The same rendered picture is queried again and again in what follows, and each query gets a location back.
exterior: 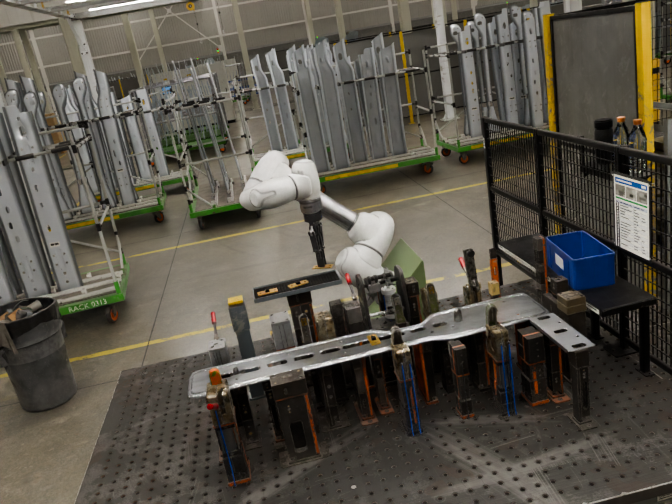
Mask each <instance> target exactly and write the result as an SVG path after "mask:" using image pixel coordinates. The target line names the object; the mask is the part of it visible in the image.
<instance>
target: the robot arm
mask: <svg viewBox="0 0 672 504"><path fill-rule="evenodd" d="M239 200H240V204H241V206H243V207H244V208H245V209H247V210H249V211H257V210H261V209H273V208H277V207H280V206H282V205H285V204H287V203H289V202H291V201H294V200H296V201H298V202H299V204H300V209H301V212H302V213H303V216H304V221H305V222H307V223H309V230H310V231H309V232H308V235H309V237H310V241H311V244H312V248H313V252H315V254H316V259H317V265H318V267H325V265H326V264H327V263H326V258H325V252H324V248H325V246H324V245H325V244H324V237H323V229H322V222H320V220H322V218H323V217H324V218H326V219H328V220H329V221H331V222H333V223H334V224H336V225H338V226H339V227H341V228H343V229H344V230H346V231H348V232H347V233H348V236H349V238H350V239H351V240H352V241H353V242H354V243H355V245H354V246H353V247H347V248H345V249H344V250H342V251H341V252H340V253H339V254H338V256H337V258H336V262H335V265H336V269H337V271H338V272H339V274H340V275H341V276H342V277H343V278H344V279H345V280H346V278H345V274H346V273H349V275H350V278H351V281H352V285H353V286H354V287H356V288H357V285H356V278H355V275H356V274H360V276H361V277H362V279H363V278H366V277H367V276H373V275H380V274H382V273H389V272H390V271H391V270H388V268H387V267H384V268H383V267H382V266H381V263H382V258H383V256H384V255H385V253H386V251H387V250H388V248H389V245H390V243H391V241H392V238H393V234H394V221H393V219H392V217H391V216H390V215H388V214H387V213H385V212H381V211H375V212H372V213H371V214H369V213H366V212H362V213H358V214H357V213H355V212H354V211H352V210H350V209H349V208H347V207H345V206H344V205H342V204H340V203H339V202H337V201H335V200H334V199H332V198H330V197H329V196H327V195H326V194H324V193H322V192H321V191H320V181H319V176H318V173H317V170H316V167H315V165H314V163H313V162H312V161H311V160H308V159H303V160H298V161H295V162H294V163H293V166H292V169H290V167H289V160H288V158H287V157H286V155H285V154H283V153H282V152H280V151H276V150H273V151H271V152H269V153H267V154H266V155H265V156H263V157H262V159H261V160H260V161H259V162H258V164H257V165H256V167H255V168H254V170H253V172H252V173H251V176H250V178H249V180H248V182H247V184H246V186H245V188H244V190H243V192H242V193H241V195H240V199H239ZM322 216H323V217H322ZM363 283H364V279H363ZM365 293H367V296H366V297H367V298H366V299H367V304H368V307H369V306H370V305H371V304H372V303H373V302H374V301H376V303H377V304H378V305H379V302H378V296H377V292H375V293H371V294H370V293H369V292H368V290H367V288H365Z"/></svg>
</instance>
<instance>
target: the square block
mask: <svg viewBox="0 0 672 504"><path fill-rule="evenodd" d="M557 308H558V313H559V317H560V318H561V319H563V320H564V321H565V322H567V323H568V324H569V325H571V326H572V327H573V328H575V329H576V330H577V331H579V332H580V333H581V334H583V335H584V336H585V337H587V330H586V310H587V308H586V297H585V296H584V295H583V294H581V293H580V292H578V291H577V290H570V291H566V292H562V293H558V294H557ZM561 358H562V374H563V378H564V379H565V380H566V381H567V382H568V383H569V384H570V385H571V386H572V379H571V364H570V363H569V357H568V351H567V353H566V352H564V351H563V350H562V349H561Z"/></svg>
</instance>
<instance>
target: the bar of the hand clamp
mask: <svg viewBox="0 0 672 504"><path fill-rule="evenodd" d="M463 255H464V261H465V267H466V274H467V280H468V283H469V285H470V288H471V291H473V289H472V283H471V280H474V281H475V284H476V289H477V290H479V284H478V278H477V272H476V266H475V260H474V255H475V252H474V251H473V249H472V248H467V249H463Z"/></svg>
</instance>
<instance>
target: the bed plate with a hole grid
mask: <svg viewBox="0 0 672 504"><path fill-rule="evenodd" d="M505 328H506V329H507V330H508V336H509V341H510V354H511V358H512V360H511V364H512V375H513V385H514V395H515V406H516V410H517V415H513V416H511V415H510V417H509V418H505V419H506V420H505V419H503V420H500V419H498V418H497V417H498V416H499V414H498V412H497V410H496V409H495V408H494V407H493V406H490V404H492V402H493V395H492V389H490V390H486V391H482V392H480V391H479V390H478V388H477V387H476V386H475V384H474V383H473V382H472V384H473V385H474V388H473V389H469V391H470V398H471V400H472V407H473V412H474V413H475V415H479V417H478V420H477V419H476V418H473V417H472V418H470V419H469V420H468V419H464V420H462V418H460V417H458V416H456V414H455V413H454V410H452V409H456V407H457V404H456V396H455V394H457V392H456V384H455V376H454V372H453V371H452V377H453V384H454V390H455V392H453V393H449V394H448V393H447V392H446V390H445V389H444V388H443V385H442V374H441V375H440V374H437V375H434V378H435V385H436V392H437V396H436V397H437V398H438V400H439V403H435V404H431V405H427V404H426V403H425V401H424V399H423V398H422V396H421V395H420V393H419V391H418V388H419V385H418V379H417V380H415V384H416V391H417V398H418V405H419V412H420V419H421V424H422V426H423V425H424V426H425V427H423V428H426V431H427V433H424V435H423V436H422V435H420V436H414V437H411V436H407V434H404V432H403V431H402V430H401V429H400V428H401V427H398V426H399V424H398V423H400V422H401V421H402V416H401V410H400V404H399V394H398V385H393V386H389V387H386V388H387V394H388V399H389V401H390V403H391V405H392V407H393V409H394V411H395V413H391V414H387V415H381V413H380V411H379V409H378V407H377V405H376V402H375V400H374V398H375V397H377V391H373V392H372V391H369V393H370V399H371V405H372V408H373V410H374V412H375V414H376V417H377V419H378V421H379V422H378V423H376V424H372V425H368V426H362V424H361V421H360V419H359V416H358V414H357V411H356V409H355V406H354V403H355V402H357V400H356V395H355V389H351V390H350V391H349V395H351V396H350V397H349V400H350V401H349V402H347V403H346V404H345V405H343V403H344V402H343V403H341V404H340V405H339V404H337V407H338V408H342V407H343V408H344V409H345V412H346V415H347V417H348V420H349V423H350V427H346V428H342V429H338V430H334V431H331V432H327V433H323V432H322V429H321V426H320V422H319V419H318V415H317V414H319V413H323V412H325V408H321V409H317V407H316V403H317V402H316V397H315V392H314V388H313V386H311V387H309V389H310V392H311V396H312V400H313V403H314V408H315V413H316V417H317V422H318V425H319V430H320V433H317V434H316V436H317V441H318V443H319V442H322V441H326V442H327V445H328V449H329V452H330V456H329V457H327V458H323V459H319V460H315V461H312V462H308V463H304V464H300V465H296V466H292V467H289V468H285V469H283V468H281V464H280V457H279V453H280V452H284V451H287V448H286V447H282V448H278V449H275V446H274V439H273V432H272V426H271V424H272V419H271V415H270V411H269V407H268V402H267V398H266V397H265V398H261V399H257V400H253V401H250V398H249V401H250V405H251V409H252V413H253V418H254V421H255V425H256V429H257V431H258V430H259V431H261V439H262V447H260V448H257V449H253V450H249V451H246V454H247V458H248V460H249V462H252V465H254V469H255V470H254V471H253V472H252V473H251V471H252V470H251V469H250V473H251V480H253V483H248V482H246V483H242V484H241V485H237V486H236V487H234V486H231V487H230V488H229V491H227V490H228V489H227V488H226V486H227V483H228V478H227V475H226V471H225V467H224V463H220V462H219V443H218V439H217V436H216V432H215V429H213V422H212V418H211V415H210V411H209V410H208V409H207V404H206V400H205V396H204V397H200V398H190V397H189V396H188V385H189V378H190V376H191V374H192V373H193V372H195V371H197V370H201V369H205V368H210V367H213V366H212V362H211V358H210V355H209V352H203V353H200V354H194V355H190V356H185V357H181V358H176V359H172V360H168V361H163V362H159V363H154V364H150V365H145V366H141V367H137V368H132V369H127V370H123V371H121V373H120V376H119V380H118V384H117V385H116V388H115V390H114V393H113V396H112V400H111V402H110V404H109V407H108V412H107V413H106V416H105V419H104V421H103V424H102V427H101V430H100V433H99V436H98V438H97V441H96V444H95V447H94V450H93V452H92V455H91V458H90V461H89V464H88V466H87V469H86V472H85V475H84V478H83V481H82V483H81V486H80V489H79V492H78V495H77V497H76V500H75V503H74V504H632V503H636V502H640V501H644V500H647V499H651V498H655V497H659V496H663V495H666V494H670V493H672V376H671V375H670V374H669V373H667V372H666V371H664V370H663V369H661V368H660V367H658V366H657V365H656V364H654V363H653V362H651V361H650V370H651V371H652V372H654V373H655V375H653V376H649V377H645V376H644V375H642V374H641V373H640V372H638V371H637V370H636V369H635V368H636V367H639V353H635V354H631V355H627V356H623V357H619V358H616V357H614V356H613V355H611V354H610V353H609V352H607V351H606V350H605V349H603V346H605V345H609V344H613V343H617V342H620V339H618V338H617V337H615V336H614V335H612V334H611V333H610V332H608V331H607V330H605V329H604V328H602V327H601V326H600V334H601V335H602V336H604V338H603V339H599V340H595V339H594V338H592V337H591V336H590V335H588V334H587V338H588V339H589V340H591V341H592V342H593V343H595V347H594V346H593V347H589V348H587V349H589V361H590V365H589V366H588V373H589V374H588V376H589V378H590V381H589V397H590V417H591V418H592V419H593V420H594V421H595V422H596V423H597V424H598V427H597V428H594V429H591V430H587V431H583V432H582V431H581V430H580V429H579V428H578V427H577V426H576V425H575V424H574V423H573V422H572V421H571V420H570V419H569V418H568V417H567V413H569V412H573V399H572V386H571V385H570V384H569V383H568V382H567V381H566V380H565V379H564V378H563V390H564V393H566V394H567V395H568V396H569V397H570V398H571V400H570V401H567V402H563V403H560V404H555V403H554V402H553V401H552V400H551V399H550V398H549V397H548V396H547V397H548V399H549V402H550V403H547V404H545V405H543V406H534V407H532V406H531V405H530V404H529V403H528V402H524V401H525V400H522V397H523V396H522V395H521V392H522V380H521V373H522V370H521V369H520V368H519V367H518V366H517V363H518V359H517V347H516V336H515V325H511V326H507V327H505ZM349 395H348V396H349ZM519 395H521V396H522V397H519ZM523 398H524V397H523ZM233 487H234V488H233Z"/></svg>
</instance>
